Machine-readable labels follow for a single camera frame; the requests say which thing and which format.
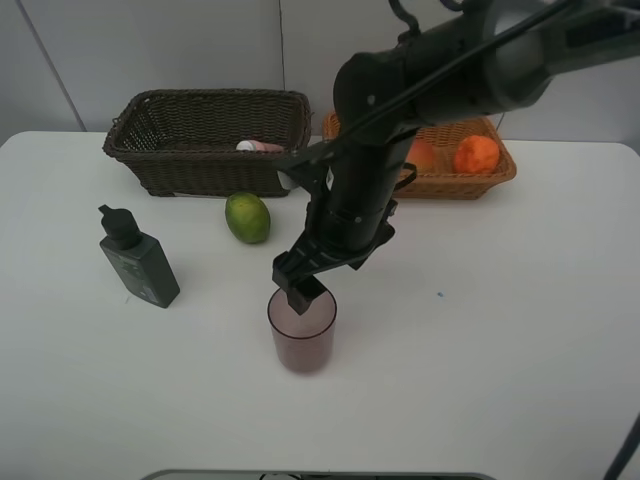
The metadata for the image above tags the pink translucent plastic cup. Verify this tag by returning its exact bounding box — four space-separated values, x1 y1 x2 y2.
267 289 338 374

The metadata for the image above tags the dark brown wicker basket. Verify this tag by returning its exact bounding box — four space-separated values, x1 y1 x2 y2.
103 89 311 198

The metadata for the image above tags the dark green pump bottle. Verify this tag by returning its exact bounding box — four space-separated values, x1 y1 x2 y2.
99 205 180 309

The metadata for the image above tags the orange mandarin fruit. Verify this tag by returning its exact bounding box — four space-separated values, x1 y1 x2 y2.
453 135 500 174

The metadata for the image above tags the red yellow peach fruit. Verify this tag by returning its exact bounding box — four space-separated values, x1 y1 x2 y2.
405 138 436 173

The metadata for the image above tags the orange wicker basket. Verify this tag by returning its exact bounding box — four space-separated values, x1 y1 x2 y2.
321 109 518 201

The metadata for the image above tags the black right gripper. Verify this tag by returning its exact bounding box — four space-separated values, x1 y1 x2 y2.
272 197 395 315

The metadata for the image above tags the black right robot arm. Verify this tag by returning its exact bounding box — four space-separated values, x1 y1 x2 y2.
273 1 639 313

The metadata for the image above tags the pink squeeze bottle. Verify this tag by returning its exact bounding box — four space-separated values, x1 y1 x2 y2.
236 140 284 153

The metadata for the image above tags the green lime fruit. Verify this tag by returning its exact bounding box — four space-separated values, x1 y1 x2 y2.
225 192 271 244

